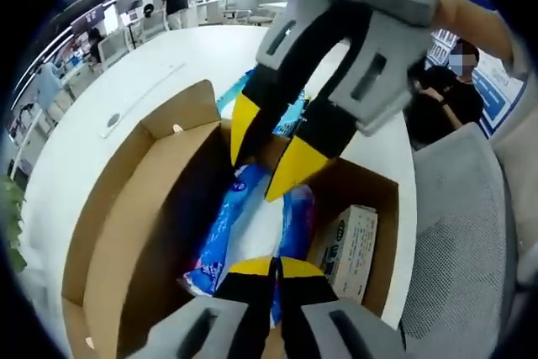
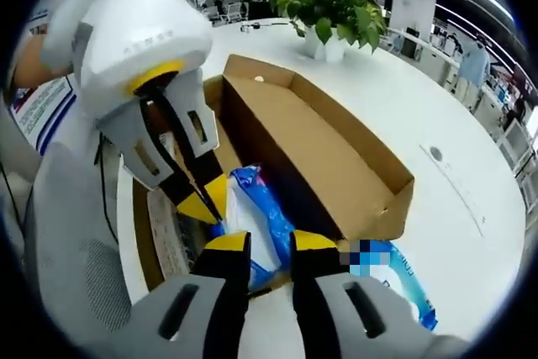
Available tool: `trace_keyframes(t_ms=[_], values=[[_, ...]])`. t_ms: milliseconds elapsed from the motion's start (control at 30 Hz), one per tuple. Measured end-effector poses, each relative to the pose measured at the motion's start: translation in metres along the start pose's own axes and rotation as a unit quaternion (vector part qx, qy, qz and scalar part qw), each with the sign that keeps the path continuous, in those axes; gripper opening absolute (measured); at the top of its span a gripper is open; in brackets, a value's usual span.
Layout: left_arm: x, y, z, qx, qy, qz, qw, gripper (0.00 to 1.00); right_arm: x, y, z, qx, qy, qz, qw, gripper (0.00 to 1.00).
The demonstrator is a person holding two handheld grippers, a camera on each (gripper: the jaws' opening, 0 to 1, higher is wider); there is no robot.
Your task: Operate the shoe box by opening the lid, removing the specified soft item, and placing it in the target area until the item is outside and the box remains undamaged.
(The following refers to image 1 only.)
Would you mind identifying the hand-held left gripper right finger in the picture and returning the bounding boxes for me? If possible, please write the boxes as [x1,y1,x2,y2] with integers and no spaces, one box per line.
[278,256,408,359]

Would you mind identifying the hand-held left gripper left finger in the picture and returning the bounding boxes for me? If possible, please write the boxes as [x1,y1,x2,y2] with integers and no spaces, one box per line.
[141,256,279,359]

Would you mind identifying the small white carton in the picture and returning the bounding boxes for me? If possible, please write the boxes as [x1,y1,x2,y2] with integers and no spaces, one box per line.
[317,203,379,304]

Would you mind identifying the blue purple soft packet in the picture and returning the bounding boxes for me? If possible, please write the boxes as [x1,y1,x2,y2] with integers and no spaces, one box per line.
[182,160,317,329]

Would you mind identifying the brown cardboard shoe box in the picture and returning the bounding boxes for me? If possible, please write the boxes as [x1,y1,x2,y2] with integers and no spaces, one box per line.
[61,78,401,359]

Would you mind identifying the grey mesh office chair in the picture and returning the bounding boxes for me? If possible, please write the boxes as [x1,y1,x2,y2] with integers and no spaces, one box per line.
[398,121,525,354]

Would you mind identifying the green potted plant white pot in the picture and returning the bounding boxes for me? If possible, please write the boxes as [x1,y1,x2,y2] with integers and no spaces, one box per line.
[0,173,29,275]

